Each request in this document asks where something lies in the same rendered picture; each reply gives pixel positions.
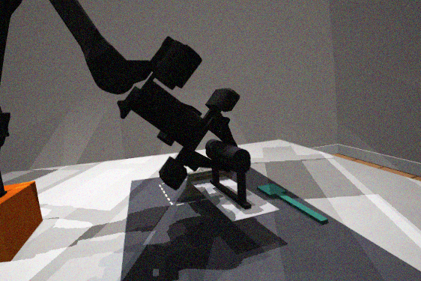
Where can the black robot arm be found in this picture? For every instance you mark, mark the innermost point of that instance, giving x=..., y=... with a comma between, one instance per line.
x=173, y=63

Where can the beige square tile with dark blue centre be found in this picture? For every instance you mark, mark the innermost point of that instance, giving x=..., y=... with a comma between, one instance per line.
x=190, y=190

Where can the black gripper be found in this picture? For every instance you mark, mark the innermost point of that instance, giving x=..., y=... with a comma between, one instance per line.
x=188, y=129

